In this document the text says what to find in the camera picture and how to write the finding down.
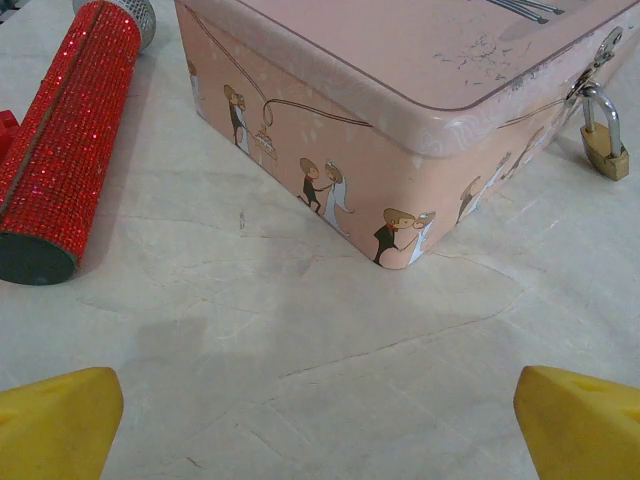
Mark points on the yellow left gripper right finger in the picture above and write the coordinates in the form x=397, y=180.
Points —
x=585, y=430

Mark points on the brass padlock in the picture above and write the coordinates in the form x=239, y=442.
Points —
x=607, y=155

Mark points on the red plastic brick toy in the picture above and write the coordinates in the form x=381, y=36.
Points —
x=7, y=135

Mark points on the red glitter microphone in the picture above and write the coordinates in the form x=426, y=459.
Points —
x=70, y=135

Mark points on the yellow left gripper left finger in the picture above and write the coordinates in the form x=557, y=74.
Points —
x=55, y=425

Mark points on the pink wedding tin box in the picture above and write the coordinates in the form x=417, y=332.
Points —
x=380, y=100

